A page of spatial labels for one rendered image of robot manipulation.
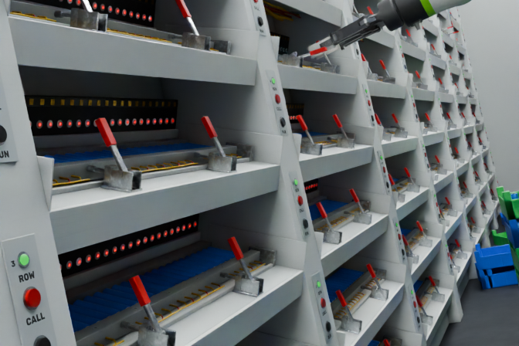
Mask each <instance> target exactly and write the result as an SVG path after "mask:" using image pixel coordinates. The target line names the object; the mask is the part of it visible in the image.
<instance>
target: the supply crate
mask: <svg viewBox="0 0 519 346"><path fill-rule="evenodd" d="M496 190H497V195H498V199H499V203H500V209H501V212H502V213H503V214H504V215H505V217H506V218H507V219H508V220H513V219H519V191H518V192H515V193H517V195H518V198H516V199H511V194H512V193H514V192H511V193H510V192H509V191H504V187H503V186H500V187H496Z"/></svg>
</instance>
